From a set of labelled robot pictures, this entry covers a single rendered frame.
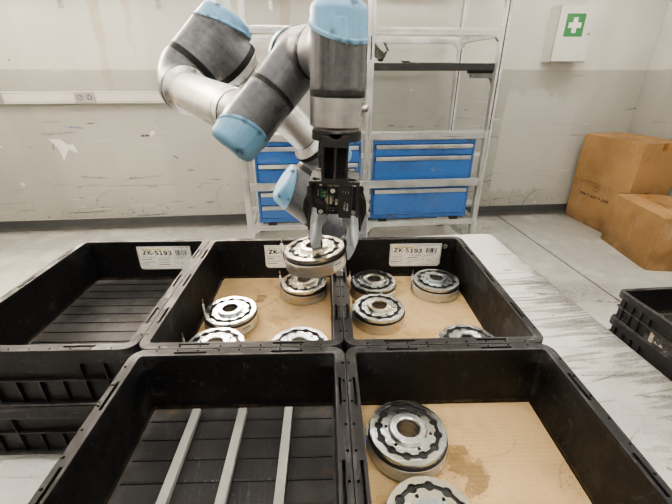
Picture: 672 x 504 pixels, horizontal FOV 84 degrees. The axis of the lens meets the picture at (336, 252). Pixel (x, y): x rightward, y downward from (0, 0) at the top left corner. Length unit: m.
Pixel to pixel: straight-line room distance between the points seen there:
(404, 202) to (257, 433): 2.37
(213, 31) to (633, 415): 1.13
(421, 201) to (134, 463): 2.51
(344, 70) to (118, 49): 3.23
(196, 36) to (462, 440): 0.88
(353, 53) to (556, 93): 3.67
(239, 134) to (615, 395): 0.86
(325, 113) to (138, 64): 3.17
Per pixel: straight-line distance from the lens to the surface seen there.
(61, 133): 3.96
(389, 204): 2.78
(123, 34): 3.67
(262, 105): 0.58
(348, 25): 0.52
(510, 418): 0.65
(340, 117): 0.52
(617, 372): 1.05
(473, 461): 0.59
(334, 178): 0.52
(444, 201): 2.90
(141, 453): 0.62
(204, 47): 0.94
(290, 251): 0.64
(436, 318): 0.81
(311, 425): 0.60
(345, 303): 0.65
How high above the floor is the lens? 1.28
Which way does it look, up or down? 25 degrees down
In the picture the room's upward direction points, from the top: straight up
